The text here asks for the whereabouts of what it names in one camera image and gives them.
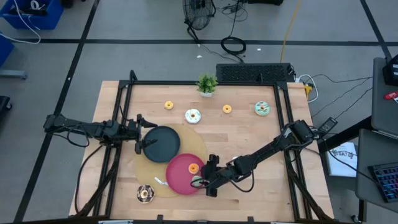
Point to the round woven straw placemat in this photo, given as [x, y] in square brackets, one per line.
[192, 140]

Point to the black aluminium table frame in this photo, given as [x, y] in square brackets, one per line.
[155, 82]

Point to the black computer case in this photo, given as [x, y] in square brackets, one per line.
[255, 73]

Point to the dark grey round plate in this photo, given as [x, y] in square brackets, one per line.
[161, 144]

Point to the backlit black keyboard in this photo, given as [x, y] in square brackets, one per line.
[387, 183]

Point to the black diagonal support bar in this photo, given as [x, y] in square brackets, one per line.
[345, 136]

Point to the large teal iced donut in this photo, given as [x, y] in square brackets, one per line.
[258, 112]

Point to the grey metal table foot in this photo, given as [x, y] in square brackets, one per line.
[12, 74]

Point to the grey desk with keyboard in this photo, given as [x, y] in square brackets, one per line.
[373, 149]

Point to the white printed paper sheet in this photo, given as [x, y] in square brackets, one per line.
[342, 168]

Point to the large blue plastic bin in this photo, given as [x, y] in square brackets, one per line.
[46, 21]

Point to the small red item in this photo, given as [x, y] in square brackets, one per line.
[391, 95]

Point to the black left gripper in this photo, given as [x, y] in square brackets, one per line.
[130, 130]

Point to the green plant in white pot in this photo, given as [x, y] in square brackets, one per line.
[206, 83]

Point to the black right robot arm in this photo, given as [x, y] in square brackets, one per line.
[267, 149]

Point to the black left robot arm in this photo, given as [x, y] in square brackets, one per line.
[87, 128]

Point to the small orange iced donut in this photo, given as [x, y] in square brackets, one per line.
[190, 168]

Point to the black power adapter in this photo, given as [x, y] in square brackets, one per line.
[328, 125]

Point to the yellow power plug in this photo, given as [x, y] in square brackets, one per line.
[308, 90]

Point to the crumpled clear wrapper scrap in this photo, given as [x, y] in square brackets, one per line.
[161, 181]

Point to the black floor fan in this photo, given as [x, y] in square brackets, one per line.
[199, 15]

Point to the black desktop device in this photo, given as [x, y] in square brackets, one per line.
[391, 71]

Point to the black caster base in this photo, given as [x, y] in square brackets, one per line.
[4, 104]

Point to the chocolate donut with pink drizzle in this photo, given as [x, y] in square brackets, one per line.
[150, 190]

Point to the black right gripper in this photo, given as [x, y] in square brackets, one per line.
[216, 175]

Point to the pink round plate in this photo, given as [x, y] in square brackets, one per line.
[178, 174]

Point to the small yellow iced donut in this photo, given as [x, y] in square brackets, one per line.
[224, 109]
[171, 105]

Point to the white donut with teal drizzle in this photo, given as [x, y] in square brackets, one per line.
[188, 116]

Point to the small green iced donut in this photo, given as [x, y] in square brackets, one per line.
[196, 180]

